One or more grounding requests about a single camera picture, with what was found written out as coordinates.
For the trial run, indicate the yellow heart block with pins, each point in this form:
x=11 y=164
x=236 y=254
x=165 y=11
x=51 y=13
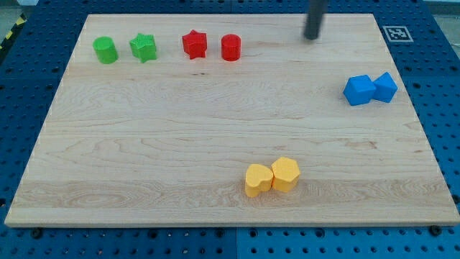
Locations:
x=258 y=178

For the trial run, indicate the red cylinder block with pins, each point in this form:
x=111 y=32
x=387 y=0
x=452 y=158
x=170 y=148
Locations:
x=231 y=46

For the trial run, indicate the red star block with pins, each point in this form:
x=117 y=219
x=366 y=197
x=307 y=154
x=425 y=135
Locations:
x=195 y=44

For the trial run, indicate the white fiducial marker tag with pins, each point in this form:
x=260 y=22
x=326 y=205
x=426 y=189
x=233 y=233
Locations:
x=397 y=33

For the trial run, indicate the blue cube block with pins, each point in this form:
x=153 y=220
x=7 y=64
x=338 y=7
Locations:
x=359 y=90

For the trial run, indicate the green cylinder block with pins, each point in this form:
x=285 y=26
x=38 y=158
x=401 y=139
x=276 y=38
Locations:
x=105 y=50

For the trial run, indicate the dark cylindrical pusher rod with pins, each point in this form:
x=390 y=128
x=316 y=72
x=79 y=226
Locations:
x=314 y=18

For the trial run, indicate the wooden board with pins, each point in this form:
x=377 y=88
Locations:
x=167 y=143

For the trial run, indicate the green star block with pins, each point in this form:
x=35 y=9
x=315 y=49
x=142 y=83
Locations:
x=143 y=47

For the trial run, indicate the yellow pentagon block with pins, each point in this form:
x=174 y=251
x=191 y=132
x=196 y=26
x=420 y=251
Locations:
x=286 y=174

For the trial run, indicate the blue triangle block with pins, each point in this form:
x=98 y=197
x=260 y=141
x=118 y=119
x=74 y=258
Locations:
x=385 y=88

